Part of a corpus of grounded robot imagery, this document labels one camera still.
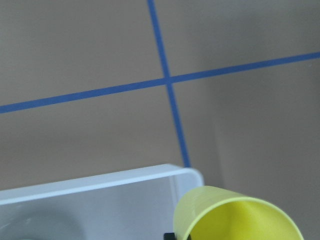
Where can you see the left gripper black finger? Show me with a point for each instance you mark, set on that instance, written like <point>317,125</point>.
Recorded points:
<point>173,236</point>

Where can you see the yellow plastic cup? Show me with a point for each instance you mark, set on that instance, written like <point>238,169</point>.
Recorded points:
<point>212,213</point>

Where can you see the translucent plastic storage box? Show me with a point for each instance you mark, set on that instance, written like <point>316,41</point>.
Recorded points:
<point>136,204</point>

